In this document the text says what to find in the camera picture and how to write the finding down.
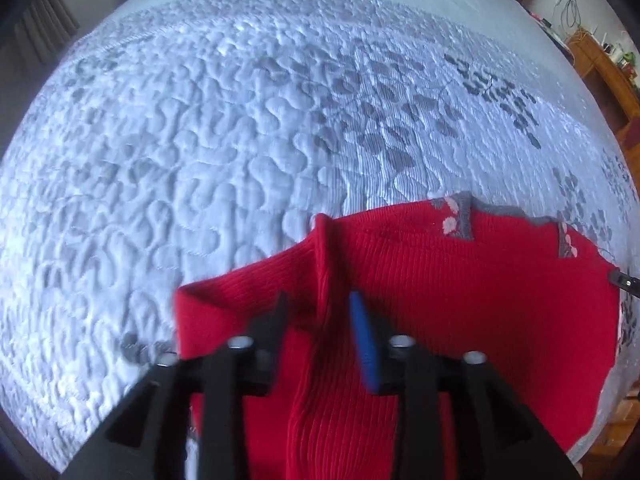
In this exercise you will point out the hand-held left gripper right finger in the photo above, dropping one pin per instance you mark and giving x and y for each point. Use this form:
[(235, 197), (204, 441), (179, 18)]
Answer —
[(364, 340)]

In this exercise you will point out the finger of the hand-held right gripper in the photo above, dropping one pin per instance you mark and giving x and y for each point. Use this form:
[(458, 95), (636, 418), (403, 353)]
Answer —
[(625, 281)]

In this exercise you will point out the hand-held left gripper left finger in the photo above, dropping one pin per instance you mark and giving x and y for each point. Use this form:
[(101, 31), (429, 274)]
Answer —
[(267, 330)]

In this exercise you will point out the red knit sweater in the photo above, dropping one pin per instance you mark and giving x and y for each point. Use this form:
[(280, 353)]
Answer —
[(425, 280)]

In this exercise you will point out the wooden desk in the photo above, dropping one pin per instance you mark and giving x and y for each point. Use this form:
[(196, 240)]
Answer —
[(612, 90)]

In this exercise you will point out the quilted leaf-print bedspread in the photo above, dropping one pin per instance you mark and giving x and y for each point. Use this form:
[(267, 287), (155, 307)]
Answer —
[(175, 160)]

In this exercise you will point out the beige curtain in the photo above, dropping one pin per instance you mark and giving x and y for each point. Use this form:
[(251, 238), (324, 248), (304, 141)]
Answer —
[(45, 25)]

